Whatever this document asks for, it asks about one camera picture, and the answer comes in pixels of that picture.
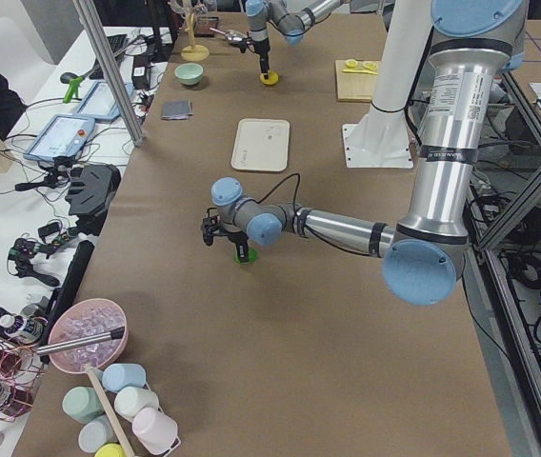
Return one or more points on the wooden cutting board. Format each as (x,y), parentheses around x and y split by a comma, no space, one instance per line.
(354,87)

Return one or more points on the aluminium frame post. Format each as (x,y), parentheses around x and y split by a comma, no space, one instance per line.
(91,22)

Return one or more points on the teach pendant tablet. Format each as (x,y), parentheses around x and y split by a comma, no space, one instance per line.
(99,103)
(63,136)

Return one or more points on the lemon slice on board right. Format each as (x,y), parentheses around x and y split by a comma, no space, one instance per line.
(369,66)

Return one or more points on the far teach pendant tablet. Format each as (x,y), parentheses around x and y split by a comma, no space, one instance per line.
(99,103)

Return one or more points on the yellow lemon slice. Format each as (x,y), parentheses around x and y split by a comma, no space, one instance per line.
(269,78)

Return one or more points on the green handled scanner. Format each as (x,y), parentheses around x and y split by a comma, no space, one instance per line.
(73,82)

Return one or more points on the green lime slice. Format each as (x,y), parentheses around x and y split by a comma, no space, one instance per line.
(252,256)

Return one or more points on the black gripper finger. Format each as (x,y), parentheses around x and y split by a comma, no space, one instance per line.
(241,251)
(264,66)

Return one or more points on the black plastic device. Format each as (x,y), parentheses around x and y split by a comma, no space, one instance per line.
(92,188)

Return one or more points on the mint green bowl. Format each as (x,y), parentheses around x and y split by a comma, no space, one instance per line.
(189,74)

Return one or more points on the near teach pendant tablet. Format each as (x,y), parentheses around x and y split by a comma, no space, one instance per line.
(63,136)

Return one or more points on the yellow wooden stand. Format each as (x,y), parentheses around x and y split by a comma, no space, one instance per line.
(193,52)

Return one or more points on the silver metal scoop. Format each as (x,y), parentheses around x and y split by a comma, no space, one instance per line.
(233,37)

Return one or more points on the copper wire bottle rack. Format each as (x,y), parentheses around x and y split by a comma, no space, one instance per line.
(20,368)

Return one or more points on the cream plastic tray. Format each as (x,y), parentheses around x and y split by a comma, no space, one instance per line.
(261,145)

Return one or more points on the black keyboard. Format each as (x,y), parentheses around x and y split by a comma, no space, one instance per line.
(117,44)

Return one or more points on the metal tongs handle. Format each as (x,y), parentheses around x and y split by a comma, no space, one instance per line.
(114,334)

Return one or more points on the pink plastic cup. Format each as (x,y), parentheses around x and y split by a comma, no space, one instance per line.
(157,431)

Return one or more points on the dark grey folded cloth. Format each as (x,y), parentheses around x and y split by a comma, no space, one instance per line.
(176,110)

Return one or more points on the yellow plastic cup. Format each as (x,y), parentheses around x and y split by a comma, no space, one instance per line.
(110,450)

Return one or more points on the black bar on table edge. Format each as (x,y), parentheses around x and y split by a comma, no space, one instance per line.
(63,297)

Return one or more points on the green plastic cup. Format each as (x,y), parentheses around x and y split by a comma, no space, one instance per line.
(82,404)

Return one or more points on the white plastic cup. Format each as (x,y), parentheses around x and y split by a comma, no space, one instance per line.
(129,401)

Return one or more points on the grey blue plastic cup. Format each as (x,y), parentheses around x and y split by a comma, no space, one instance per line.
(95,434)

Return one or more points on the brown box far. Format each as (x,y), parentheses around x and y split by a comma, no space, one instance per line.
(206,26)

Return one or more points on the yellow knife on board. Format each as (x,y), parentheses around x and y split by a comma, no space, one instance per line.
(357,71)

